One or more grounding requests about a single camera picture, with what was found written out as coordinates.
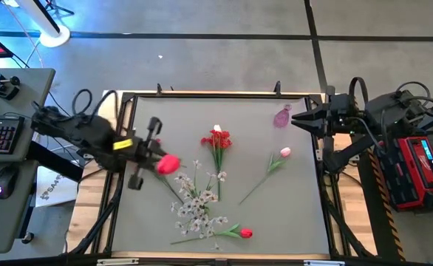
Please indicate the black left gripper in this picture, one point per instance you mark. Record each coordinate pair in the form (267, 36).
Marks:
(142, 153)

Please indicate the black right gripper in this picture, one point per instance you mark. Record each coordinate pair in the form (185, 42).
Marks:
(338, 114)

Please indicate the red blossom flower bunch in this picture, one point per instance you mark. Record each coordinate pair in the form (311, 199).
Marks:
(218, 140)

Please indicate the white blossom flower bunch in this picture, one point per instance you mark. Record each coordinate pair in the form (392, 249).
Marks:
(208, 196)

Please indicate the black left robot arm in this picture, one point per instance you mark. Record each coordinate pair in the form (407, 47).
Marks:
(87, 133)

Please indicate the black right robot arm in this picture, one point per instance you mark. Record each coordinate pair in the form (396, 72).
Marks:
(386, 107)

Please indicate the purple glass vase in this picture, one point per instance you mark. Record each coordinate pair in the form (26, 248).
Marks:
(281, 119)

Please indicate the yellow tape tag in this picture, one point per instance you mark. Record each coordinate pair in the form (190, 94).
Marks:
(123, 144)

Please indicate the light wooden platform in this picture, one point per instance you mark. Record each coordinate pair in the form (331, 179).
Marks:
(87, 199)

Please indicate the black desk support bar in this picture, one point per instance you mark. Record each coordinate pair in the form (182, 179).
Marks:
(54, 160)

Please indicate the white printed paper sheet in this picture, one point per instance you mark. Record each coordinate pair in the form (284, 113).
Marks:
(54, 188)

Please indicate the red and black power station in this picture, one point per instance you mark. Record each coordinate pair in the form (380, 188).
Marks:
(412, 173)

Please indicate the yellow black hazard tape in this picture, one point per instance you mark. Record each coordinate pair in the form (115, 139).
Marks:
(388, 221)

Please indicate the black computer mouse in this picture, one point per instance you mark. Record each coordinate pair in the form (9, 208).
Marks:
(6, 181)

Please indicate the black desk knob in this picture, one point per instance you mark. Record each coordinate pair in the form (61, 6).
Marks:
(27, 237)

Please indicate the white pole round base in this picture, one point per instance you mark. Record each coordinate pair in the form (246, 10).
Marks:
(55, 37)

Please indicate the grey desk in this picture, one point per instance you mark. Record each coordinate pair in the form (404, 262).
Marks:
(2, 221)

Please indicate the black floor tripod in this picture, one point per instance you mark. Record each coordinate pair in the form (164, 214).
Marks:
(50, 4)

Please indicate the silver metal bracket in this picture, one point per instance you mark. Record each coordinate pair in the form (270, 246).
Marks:
(323, 263)
(116, 262)

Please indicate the black desk clamp mount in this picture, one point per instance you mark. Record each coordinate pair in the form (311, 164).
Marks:
(0, 86)

